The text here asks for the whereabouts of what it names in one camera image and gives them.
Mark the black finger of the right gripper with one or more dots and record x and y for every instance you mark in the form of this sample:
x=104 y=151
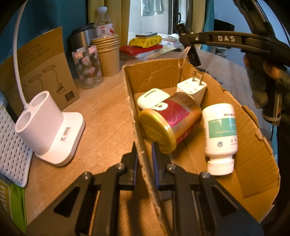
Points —
x=193 y=56
x=181 y=29

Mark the clear plastic water bottle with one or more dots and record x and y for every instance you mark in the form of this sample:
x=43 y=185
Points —
x=103 y=22

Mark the patterned glass jar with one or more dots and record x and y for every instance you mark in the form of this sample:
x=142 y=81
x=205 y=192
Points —
x=87 y=64

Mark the white desk lamp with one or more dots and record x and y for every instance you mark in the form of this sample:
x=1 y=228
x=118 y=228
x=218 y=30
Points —
x=51 y=134

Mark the red book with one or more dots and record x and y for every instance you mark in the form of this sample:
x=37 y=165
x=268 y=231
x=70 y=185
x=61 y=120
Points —
x=139 y=52

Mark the grey white flat box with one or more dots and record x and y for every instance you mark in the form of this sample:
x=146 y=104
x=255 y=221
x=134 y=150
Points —
x=146 y=34

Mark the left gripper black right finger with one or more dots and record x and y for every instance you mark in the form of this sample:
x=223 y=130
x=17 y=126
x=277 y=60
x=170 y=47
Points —
x=164 y=180

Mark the white perforated plastic basket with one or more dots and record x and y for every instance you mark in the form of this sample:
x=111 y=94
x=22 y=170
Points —
x=15 y=155

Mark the white earbuds case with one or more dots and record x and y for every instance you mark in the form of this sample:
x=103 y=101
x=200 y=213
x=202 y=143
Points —
x=151 y=98

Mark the brown cardboard box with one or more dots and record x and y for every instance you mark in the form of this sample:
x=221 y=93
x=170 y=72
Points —
x=255 y=181

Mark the green box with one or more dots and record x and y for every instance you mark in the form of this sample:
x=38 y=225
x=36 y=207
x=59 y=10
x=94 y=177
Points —
x=12 y=199

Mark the black monitor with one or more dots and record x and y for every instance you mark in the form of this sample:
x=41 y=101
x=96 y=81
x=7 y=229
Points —
x=220 y=25

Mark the red gold tin can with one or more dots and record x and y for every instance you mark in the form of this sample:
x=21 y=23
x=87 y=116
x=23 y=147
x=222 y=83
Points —
x=169 y=122

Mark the right hand in glove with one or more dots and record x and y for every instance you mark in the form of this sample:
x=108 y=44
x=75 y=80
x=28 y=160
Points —
x=270 y=88

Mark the brown cardboard lamp package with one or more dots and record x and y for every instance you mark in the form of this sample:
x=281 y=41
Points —
x=43 y=66

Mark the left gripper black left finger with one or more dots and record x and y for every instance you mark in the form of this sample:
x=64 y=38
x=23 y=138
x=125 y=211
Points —
x=127 y=180

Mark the white pill bottle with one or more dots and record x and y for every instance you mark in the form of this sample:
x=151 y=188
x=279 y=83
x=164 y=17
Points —
x=220 y=138

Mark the stack of paper cups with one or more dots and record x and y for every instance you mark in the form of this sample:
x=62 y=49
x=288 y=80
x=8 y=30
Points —
x=108 y=52

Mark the yellow tissue pack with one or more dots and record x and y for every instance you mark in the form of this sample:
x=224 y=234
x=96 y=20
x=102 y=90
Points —
x=145 y=42

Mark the white power adapter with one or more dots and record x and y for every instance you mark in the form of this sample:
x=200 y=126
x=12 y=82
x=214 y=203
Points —
x=194 y=86

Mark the steel thermos mug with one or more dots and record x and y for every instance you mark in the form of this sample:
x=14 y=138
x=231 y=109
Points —
x=80 y=37

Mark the white paper boxes pile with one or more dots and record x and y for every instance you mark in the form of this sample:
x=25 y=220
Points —
x=170 y=41

